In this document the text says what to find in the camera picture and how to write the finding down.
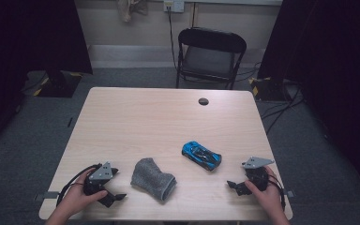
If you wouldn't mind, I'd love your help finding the black stand base yellow tape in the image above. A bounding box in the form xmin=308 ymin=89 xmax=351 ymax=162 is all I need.
xmin=248 ymin=76 xmax=292 ymax=101
xmin=32 ymin=69 xmax=83 ymax=98

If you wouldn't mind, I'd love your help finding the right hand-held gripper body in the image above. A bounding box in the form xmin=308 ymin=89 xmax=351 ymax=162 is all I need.
xmin=242 ymin=156 xmax=276 ymax=192

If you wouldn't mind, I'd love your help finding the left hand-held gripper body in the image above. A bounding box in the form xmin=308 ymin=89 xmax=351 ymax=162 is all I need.
xmin=82 ymin=161 xmax=114 ymax=196

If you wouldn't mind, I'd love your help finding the dark curtain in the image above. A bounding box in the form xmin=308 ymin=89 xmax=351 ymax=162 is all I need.
xmin=257 ymin=0 xmax=360 ymax=201

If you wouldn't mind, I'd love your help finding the blue toy car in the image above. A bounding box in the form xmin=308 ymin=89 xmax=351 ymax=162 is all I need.
xmin=181 ymin=141 xmax=223 ymax=173

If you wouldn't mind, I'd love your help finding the black floor cable bundle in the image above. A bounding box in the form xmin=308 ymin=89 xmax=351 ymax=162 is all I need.
xmin=259 ymin=83 xmax=306 ymax=136

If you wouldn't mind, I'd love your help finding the black power cable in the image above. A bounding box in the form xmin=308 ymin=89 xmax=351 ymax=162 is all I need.
xmin=167 ymin=7 xmax=178 ymax=71

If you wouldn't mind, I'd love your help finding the left hand-held gripper cable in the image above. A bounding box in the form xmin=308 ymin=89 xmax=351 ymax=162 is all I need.
xmin=55 ymin=163 xmax=102 ymax=207

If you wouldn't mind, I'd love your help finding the person's right hand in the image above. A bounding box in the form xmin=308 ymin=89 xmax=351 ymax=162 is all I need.
xmin=244 ymin=166 xmax=286 ymax=217

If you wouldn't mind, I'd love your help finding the beige hanging bag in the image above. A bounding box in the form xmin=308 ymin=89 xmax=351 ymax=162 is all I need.
xmin=115 ymin=0 xmax=149 ymax=23

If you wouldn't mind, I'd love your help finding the grey terry cloth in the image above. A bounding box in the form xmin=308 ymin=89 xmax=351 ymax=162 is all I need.
xmin=130 ymin=157 xmax=178 ymax=203

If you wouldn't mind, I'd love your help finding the black folding chair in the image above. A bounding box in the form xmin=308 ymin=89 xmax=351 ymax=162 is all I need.
xmin=175 ymin=27 xmax=248 ymax=91

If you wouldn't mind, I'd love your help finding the person's left hand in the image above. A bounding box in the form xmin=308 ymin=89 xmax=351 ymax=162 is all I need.
xmin=57 ymin=169 xmax=109 ymax=218

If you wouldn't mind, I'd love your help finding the right hand-held gripper cable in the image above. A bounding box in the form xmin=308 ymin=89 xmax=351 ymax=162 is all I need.
xmin=266 ymin=172 xmax=287 ymax=211

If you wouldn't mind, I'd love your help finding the hand-held gripper cable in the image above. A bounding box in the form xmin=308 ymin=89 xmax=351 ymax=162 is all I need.
xmin=55 ymin=163 xmax=102 ymax=207
xmin=266 ymin=172 xmax=287 ymax=211

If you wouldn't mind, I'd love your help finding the white wall socket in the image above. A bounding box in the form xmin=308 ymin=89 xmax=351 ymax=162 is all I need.
xmin=163 ymin=0 xmax=186 ymax=13

